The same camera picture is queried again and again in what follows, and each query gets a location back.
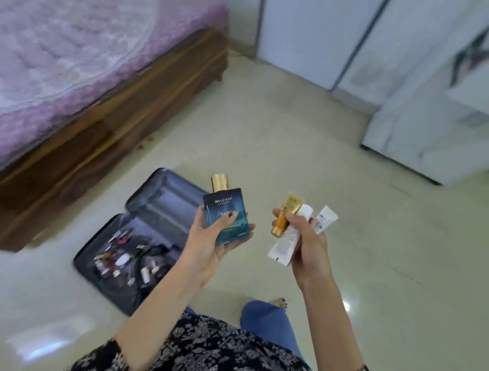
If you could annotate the person's left hand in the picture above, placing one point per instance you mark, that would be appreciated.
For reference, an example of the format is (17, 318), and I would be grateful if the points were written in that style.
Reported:
(198, 252)

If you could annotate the person's right hand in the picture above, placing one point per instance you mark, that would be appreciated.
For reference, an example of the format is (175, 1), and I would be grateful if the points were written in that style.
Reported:
(311, 254)

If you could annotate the person's left thumb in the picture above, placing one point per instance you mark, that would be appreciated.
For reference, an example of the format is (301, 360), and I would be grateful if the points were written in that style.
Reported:
(220, 221)

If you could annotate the person's right thumb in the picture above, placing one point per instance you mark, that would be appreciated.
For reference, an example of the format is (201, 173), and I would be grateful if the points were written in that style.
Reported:
(297, 221)

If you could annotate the blue perfume bottle gold cap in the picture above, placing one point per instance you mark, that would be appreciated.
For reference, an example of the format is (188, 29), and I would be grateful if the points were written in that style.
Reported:
(226, 219)

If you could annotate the gold orange cosmetic tube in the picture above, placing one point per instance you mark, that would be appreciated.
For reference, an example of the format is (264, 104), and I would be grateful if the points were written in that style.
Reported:
(287, 214)

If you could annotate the long white cosmetic tube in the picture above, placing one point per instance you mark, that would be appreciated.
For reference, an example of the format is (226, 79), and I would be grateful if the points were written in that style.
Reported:
(289, 242)

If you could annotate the small white blue-print tube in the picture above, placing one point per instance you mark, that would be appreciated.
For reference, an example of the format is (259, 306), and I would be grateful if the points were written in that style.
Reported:
(327, 218)

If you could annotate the person's right forearm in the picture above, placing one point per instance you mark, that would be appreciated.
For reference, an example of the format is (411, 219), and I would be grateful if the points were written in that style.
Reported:
(332, 325)

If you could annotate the person's left forearm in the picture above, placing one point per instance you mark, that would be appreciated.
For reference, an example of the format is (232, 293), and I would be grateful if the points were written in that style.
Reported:
(160, 321)

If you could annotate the open dark blue suitcase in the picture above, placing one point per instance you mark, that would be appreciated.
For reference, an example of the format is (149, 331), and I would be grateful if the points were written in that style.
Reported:
(152, 214)

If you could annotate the person's bare foot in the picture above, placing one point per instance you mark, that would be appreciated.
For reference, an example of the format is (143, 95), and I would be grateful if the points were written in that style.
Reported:
(279, 302)

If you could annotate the pile of small cosmetics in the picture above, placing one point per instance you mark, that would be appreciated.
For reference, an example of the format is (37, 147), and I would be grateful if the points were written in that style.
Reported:
(122, 260)

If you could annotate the blue jeans leg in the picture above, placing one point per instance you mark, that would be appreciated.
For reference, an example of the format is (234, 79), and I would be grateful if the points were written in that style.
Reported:
(269, 325)

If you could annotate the black white patterned top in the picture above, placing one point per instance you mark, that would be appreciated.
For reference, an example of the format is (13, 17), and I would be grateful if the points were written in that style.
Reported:
(206, 349)

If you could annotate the white marbled wardrobe door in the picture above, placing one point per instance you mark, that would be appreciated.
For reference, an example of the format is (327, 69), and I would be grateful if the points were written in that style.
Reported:
(428, 114)

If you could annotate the white wardrobe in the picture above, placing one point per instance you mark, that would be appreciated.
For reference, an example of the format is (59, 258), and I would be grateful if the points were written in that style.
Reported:
(305, 38)

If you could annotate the pink patterned bedspread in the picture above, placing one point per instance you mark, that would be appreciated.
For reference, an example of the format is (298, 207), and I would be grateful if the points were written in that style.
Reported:
(65, 61)

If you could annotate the brown wooden bed frame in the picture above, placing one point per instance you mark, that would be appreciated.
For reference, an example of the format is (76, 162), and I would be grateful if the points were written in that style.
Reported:
(88, 149)

